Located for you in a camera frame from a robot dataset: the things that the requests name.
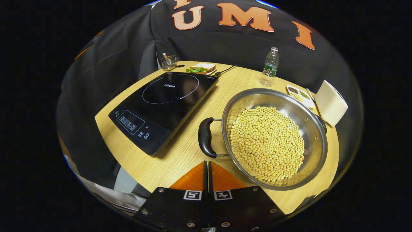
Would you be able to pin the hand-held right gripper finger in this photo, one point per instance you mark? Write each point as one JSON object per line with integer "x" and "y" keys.
{"x": 205, "y": 183}
{"x": 210, "y": 183}

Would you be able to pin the heap of yellow soybeans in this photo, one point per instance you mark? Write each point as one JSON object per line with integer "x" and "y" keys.
{"x": 267, "y": 141}

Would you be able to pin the black induction cooktop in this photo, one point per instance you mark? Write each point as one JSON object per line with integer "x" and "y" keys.
{"x": 167, "y": 106}

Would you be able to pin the sandwich with lettuce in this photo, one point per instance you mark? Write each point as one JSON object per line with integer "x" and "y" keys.
{"x": 202, "y": 67}

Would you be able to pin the small pile of soybeans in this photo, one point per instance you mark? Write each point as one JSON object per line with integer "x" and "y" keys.
{"x": 296, "y": 96}

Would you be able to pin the small pile of red beans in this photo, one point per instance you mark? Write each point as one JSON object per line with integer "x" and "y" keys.
{"x": 292, "y": 90}

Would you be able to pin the white divided dish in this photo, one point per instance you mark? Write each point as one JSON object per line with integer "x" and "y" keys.
{"x": 309, "y": 102}

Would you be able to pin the clear plastic water bottle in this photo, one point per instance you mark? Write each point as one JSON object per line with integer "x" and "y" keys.
{"x": 269, "y": 69}

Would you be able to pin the small pile of green beans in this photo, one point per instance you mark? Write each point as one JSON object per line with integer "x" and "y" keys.
{"x": 304, "y": 95}

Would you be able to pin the white toaster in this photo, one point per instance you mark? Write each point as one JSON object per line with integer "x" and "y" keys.
{"x": 330, "y": 103}

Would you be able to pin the black backdrop cloth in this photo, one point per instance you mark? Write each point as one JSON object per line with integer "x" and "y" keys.
{"x": 128, "y": 58}

